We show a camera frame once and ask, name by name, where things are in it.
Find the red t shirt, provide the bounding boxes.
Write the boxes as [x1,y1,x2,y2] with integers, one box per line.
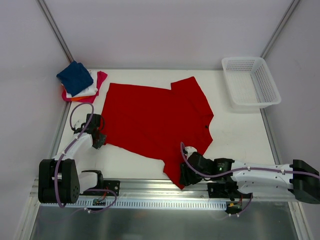
[101,76,214,189]

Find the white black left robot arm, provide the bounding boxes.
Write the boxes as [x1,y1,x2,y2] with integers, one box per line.
[38,113,106,205]

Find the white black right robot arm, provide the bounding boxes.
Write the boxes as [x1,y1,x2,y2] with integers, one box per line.
[179,147,320,205]

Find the folded orange t shirt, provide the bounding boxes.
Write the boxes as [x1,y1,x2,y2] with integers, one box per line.
[69,94,97,104]

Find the folded white t shirt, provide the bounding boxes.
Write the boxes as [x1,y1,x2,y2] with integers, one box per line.
[62,70,98,99]

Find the white perforated plastic basket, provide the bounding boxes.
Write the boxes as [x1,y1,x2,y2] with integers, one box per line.
[221,56,282,111]

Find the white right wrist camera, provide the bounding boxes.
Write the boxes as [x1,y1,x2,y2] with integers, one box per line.
[183,146,197,158]

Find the aluminium extrusion mounting rail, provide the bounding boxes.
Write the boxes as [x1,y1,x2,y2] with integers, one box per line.
[30,178,298,202]

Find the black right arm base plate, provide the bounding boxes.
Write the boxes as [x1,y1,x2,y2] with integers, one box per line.
[207,182,251,201]

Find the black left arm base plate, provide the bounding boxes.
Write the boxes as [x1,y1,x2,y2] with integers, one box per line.
[81,179,121,197]

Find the white slotted cable duct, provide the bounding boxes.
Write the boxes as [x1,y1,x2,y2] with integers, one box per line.
[66,197,227,211]

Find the left aluminium corner post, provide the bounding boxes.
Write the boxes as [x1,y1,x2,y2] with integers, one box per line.
[36,0,74,63]

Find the aluminium corner post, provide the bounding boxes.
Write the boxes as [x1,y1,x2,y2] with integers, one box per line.
[260,0,301,59]
[36,0,74,63]

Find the right aluminium corner post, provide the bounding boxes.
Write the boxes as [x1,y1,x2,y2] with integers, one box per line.
[260,0,301,59]

